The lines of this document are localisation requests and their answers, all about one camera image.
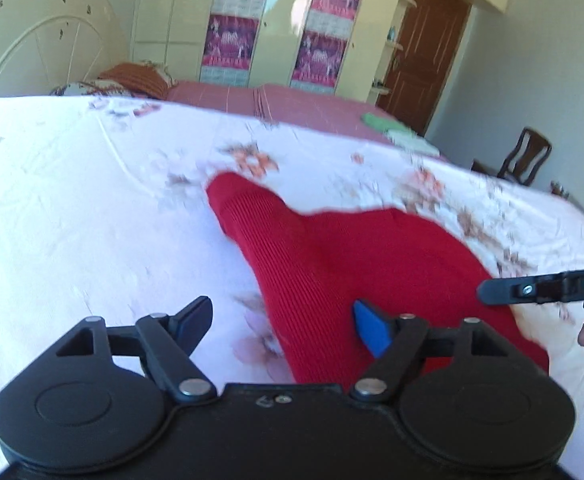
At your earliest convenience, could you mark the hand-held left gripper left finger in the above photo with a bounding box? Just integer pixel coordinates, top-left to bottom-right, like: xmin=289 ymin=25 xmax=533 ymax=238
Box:
xmin=54 ymin=296 xmax=217 ymax=406

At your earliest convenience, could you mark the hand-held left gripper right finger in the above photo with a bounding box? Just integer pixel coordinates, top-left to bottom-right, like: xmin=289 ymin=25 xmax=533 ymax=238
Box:
xmin=349 ymin=299 xmax=510 ymax=405

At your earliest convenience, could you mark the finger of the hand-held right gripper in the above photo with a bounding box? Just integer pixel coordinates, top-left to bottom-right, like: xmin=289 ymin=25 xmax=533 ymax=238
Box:
xmin=477 ymin=275 xmax=542 ymax=307

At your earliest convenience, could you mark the red knit sweater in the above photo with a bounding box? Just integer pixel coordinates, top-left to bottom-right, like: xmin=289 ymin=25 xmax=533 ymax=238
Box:
xmin=207 ymin=172 xmax=550 ymax=386

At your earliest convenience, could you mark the dark wooden chair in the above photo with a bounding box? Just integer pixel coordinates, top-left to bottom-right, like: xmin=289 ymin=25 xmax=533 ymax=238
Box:
xmin=472 ymin=127 xmax=553 ymax=187

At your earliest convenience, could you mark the white floral bedsheet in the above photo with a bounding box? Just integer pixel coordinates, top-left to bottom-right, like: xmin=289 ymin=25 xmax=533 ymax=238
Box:
xmin=0 ymin=96 xmax=584 ymax=480

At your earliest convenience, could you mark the folded white cloth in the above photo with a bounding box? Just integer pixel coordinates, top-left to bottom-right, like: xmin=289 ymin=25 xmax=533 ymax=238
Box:
xmin=384 ymin=129 xmax=440 ymax=157

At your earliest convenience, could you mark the folded green cloth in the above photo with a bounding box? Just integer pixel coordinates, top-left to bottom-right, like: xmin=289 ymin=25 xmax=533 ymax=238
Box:
xmin=361 ymin=112 xmax=407 ymax=133

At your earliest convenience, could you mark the pink checked bed cover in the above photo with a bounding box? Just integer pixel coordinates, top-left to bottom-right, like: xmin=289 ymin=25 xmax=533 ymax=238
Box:
xmin=166 ymin=80 xmax=448 ymax=161

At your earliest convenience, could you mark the orange striped pillow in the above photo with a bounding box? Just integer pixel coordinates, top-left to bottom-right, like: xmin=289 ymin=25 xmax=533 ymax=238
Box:
xmin=96 ymin=61 xmax=173 ymax=101

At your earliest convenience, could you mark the brown wooden door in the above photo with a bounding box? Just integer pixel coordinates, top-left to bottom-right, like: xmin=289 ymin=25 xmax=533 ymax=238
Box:
xmin=376 ymin=0 xmax=473 ymax=137

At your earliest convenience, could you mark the cream corner shelf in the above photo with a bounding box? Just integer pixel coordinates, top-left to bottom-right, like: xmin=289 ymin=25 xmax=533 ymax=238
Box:
xmin=367 ymin=0 xmax=417 ymax=96

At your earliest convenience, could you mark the cream wardrobe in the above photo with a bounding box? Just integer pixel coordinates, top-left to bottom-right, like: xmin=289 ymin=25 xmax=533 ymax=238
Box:
xmin=129 ymin=0 xmax=517 ymax=106

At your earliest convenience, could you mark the cream round headboard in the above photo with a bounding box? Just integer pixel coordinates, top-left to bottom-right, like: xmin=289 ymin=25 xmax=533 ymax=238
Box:
xmin=0 ymin=0 xmax=133 ymax=102

